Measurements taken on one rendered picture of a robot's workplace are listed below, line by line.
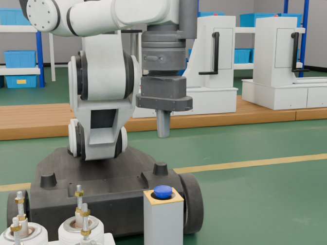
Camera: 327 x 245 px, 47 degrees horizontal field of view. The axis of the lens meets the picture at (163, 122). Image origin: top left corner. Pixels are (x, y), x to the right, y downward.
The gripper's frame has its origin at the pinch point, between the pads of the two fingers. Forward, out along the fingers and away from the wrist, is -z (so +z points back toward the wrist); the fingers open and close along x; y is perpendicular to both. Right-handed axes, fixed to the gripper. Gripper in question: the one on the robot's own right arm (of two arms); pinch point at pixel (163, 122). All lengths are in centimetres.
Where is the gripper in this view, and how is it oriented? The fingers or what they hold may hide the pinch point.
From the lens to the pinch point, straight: 78.1
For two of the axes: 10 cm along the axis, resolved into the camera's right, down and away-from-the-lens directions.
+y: 5.0, -1.9, 8.5
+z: 0.0, -9.8, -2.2
